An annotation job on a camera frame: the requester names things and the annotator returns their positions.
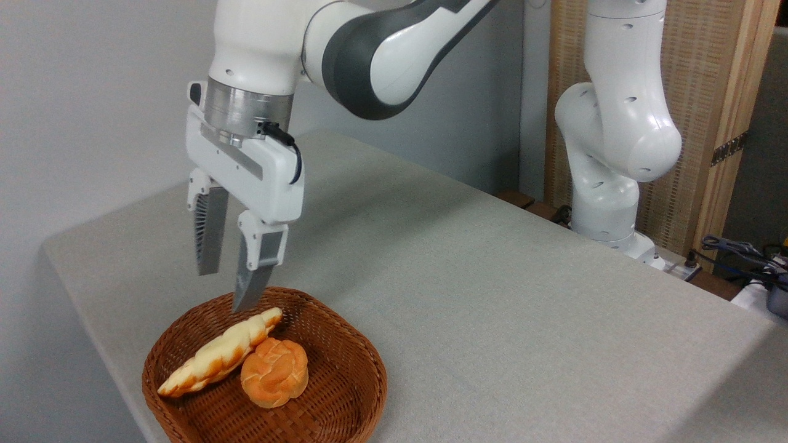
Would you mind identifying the brown wicker basket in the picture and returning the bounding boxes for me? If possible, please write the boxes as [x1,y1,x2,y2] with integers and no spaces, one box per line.
[141,286,388,443]

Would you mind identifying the round orange bread roll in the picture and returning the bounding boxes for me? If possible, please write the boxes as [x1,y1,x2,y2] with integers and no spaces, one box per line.
[239,337,310,409]

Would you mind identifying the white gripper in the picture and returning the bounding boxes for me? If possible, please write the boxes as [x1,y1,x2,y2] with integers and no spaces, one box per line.
[185,80,306,314]

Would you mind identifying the bamboo folding screen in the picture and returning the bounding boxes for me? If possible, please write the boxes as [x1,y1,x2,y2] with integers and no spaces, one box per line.
[544,0,782,274]

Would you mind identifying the long braided bread loaf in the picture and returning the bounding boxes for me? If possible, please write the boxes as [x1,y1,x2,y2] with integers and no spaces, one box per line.
[157,306,284,399]

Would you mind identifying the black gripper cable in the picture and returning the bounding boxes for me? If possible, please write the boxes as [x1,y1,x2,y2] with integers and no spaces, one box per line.
[257,121,304,186]

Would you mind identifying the white power strip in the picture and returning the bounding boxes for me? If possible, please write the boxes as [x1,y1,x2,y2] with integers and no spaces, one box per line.
[662,258,702,282]

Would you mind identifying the grey tablecloth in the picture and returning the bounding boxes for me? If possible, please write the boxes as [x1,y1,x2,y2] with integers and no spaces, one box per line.
[41,129,788,443]

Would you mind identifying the metal screen hinge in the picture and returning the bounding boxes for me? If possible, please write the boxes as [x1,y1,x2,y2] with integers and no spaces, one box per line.
[710,131,749,167]

